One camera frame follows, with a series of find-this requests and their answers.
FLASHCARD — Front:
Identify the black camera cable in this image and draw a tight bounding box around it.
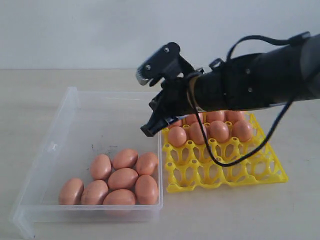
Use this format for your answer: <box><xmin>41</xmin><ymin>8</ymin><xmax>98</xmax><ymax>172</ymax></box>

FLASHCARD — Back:
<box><xmin>186</xmin><ymin>31</ymin><xmax>311</xmax><ymax>167</ymax></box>

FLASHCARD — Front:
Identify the brown egg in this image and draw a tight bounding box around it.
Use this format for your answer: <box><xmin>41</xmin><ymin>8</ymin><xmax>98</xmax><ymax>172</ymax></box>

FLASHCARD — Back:
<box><xmin>167</xmin><ymin>126</ymin><xmax>187</xmax><ymax>147</ymax></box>
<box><xmin>102</xmin><ymin>189</ymin><xmax>136</xmax><ymax>205</ymax></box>
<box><xmin>188</xmin><ymin>122</ymin><xmax>207</xmax><ymax>145</ymax></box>
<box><xmin>232</xmin><ymin>120</ymin><xmax>253</xmax><ymax>142</ymax></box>
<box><xmin>224</xmin><ymin>110</ymin><xmax>246</xmax><ymax>124</ymax></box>
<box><xmin>112</xmin><ymin>148</ymin><xmax>139</xmax><ymax>170</ymax></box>
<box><xmin>185</xmin><ymin>113</ymin><xmax>203</xmax><ymax>126</ymax></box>
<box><xmin>81</xmin><ymin>180</ymin><xmax>109</xmax><ymax>205</ymax></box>
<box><xmin>168</xmin><ymin>119</ymin><xmax>183</xmax><ymax>129</ymax></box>
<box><xmin>107</xmin><ymin>168</ymin><xmax>139</xmax><ymax>191</ymax></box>
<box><xmin>135</xmin><ymin>174</ymin><xmax>159</xmax><ymax>205</ymax></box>
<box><xmin>208</xmin><ymin>120</ymin><xmax>230</xmax><ymax>143</ymax></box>
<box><xmin>89</xmin><ymin>154</ymin><xmax>113</xmax><ymax>180</ymax></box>
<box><xmin>135</xmin><ymin>152</ymin><xmax>159</xmax><ymax>176</ymax></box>
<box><xmin>58</xmin><ymin>177</ymin><xmax>84</xmax><ymax>205</ymax></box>
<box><xmin>205</xmin><ymin>110</ymin><xmax>225</xmax><ymax>123</ymax></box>

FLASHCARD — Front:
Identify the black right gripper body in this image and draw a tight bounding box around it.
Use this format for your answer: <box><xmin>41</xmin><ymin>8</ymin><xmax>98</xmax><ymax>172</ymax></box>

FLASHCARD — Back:
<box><xmin>148</xmin><ymin>74</ymin><xmax>198</xmax><ymax>123</ymax></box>

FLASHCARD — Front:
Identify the yellow plastic egg tray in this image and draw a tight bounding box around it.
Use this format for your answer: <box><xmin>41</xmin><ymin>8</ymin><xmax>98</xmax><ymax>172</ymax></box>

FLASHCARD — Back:
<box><xmin>159</xmin><ymin>111</ymin><xmax>290</xmax><ymax>194</ymax></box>

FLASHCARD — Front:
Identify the clear plastic container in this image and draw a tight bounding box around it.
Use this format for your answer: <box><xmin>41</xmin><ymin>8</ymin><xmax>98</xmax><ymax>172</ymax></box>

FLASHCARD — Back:
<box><xmin>10</xmin><ymin>87</ymin><xmax>164</xmax><ymax>240</ymax></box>

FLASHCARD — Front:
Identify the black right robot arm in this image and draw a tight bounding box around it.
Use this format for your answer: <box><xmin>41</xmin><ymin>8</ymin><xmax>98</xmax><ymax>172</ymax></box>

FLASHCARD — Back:
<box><xmin>136</xmin><ymin>32</ymin><xmax>320</xmax><ymax>137</ymax></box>

